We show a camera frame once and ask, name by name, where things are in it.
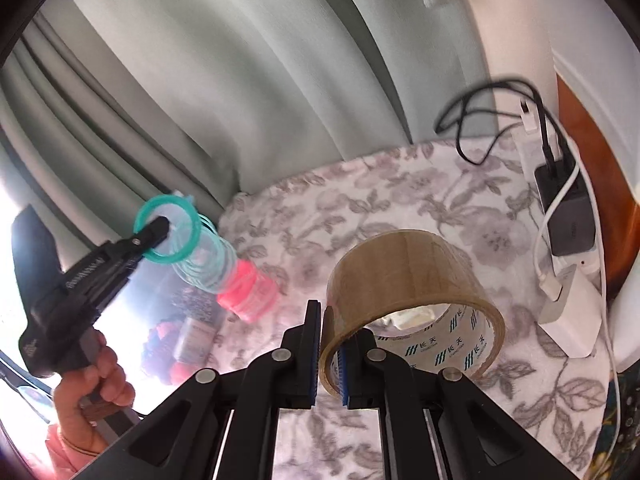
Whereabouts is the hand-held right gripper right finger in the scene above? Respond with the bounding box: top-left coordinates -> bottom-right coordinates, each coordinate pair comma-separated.
339,330 -> 582,480

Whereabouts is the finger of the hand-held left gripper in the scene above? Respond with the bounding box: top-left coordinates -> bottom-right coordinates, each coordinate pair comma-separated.
122,216 -> 171,273

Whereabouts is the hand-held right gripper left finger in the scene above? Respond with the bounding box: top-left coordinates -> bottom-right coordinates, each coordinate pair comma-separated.
95,300 -> 324,480

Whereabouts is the clear plastic container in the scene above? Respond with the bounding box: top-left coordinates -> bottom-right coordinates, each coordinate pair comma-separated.
112,260 -> 236,396

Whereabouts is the teal and pink spring toy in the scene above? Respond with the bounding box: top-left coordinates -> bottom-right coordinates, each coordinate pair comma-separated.
133,192 -> 279,324

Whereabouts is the brown packing tape roll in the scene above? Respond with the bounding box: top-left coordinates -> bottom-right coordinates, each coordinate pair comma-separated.
318,229 -> 506,397

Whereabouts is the person's left forearm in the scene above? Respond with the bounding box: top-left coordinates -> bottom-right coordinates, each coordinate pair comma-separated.
26,422 -> 107,480

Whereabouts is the person's left hand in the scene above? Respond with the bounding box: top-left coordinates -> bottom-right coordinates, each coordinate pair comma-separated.
52,332 -> 137,454

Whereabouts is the grey-green curtain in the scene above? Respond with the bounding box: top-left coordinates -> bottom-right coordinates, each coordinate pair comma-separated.
0,0 -> 483,281

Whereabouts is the white plug adapter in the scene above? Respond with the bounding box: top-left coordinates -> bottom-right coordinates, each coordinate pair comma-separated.
537,264 -> 604,359

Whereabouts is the dark floral cloth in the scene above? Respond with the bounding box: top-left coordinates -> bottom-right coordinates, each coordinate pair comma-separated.
589,385 -> 637,477

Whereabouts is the black charger block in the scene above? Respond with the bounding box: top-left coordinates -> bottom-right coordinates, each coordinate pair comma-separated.
533,156 -> 599,257

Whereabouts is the white power strip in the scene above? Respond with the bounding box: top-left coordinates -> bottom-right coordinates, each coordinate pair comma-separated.
516,127 -> 602,277

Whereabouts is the white cable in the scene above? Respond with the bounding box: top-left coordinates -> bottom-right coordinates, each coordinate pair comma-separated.
547,110 -> 624,466
533,160 -> 583,311

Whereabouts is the black cable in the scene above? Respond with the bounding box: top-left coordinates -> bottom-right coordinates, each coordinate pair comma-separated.
454,97 -> 563,167
438,79 -> 551,161

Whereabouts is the wooden bed frame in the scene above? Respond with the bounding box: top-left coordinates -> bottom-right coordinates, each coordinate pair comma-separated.
556,71 -> 640,306

